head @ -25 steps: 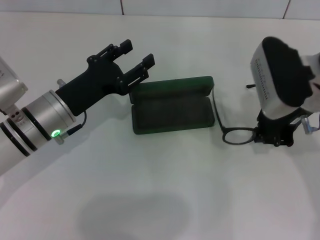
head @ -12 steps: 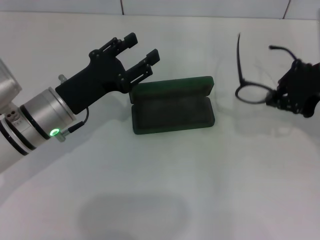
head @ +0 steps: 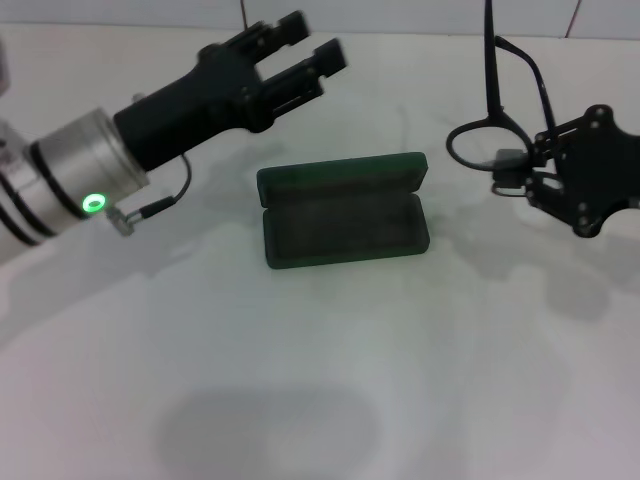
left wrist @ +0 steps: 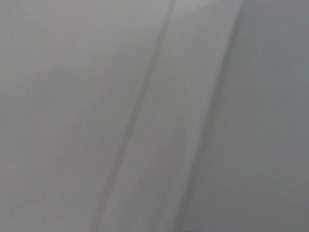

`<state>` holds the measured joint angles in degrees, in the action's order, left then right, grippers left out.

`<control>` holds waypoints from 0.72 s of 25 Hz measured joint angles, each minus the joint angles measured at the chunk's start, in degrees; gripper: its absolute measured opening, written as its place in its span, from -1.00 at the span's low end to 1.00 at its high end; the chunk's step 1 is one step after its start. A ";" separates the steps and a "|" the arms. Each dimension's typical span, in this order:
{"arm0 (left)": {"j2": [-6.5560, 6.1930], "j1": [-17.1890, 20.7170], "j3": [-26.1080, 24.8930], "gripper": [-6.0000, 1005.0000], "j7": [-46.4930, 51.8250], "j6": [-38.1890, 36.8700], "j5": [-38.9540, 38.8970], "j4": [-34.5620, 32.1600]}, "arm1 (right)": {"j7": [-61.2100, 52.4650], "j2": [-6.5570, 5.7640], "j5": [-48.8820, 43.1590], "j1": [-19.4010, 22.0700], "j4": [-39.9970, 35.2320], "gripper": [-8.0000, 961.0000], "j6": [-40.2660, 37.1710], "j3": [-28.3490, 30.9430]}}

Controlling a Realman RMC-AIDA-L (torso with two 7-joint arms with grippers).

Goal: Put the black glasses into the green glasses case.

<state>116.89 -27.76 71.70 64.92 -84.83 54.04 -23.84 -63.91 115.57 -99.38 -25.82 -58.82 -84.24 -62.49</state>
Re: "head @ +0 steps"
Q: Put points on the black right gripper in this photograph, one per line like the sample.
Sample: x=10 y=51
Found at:
x=595 y=170

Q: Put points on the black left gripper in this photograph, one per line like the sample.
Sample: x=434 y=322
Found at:
x=190 y=105

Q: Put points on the black glasses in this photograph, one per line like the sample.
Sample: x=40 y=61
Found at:
x=492 y=75

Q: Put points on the green glasses case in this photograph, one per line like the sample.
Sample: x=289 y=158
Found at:
x=340 y=175

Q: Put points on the small silver connector stub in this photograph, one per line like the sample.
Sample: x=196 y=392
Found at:
x=137 y=96

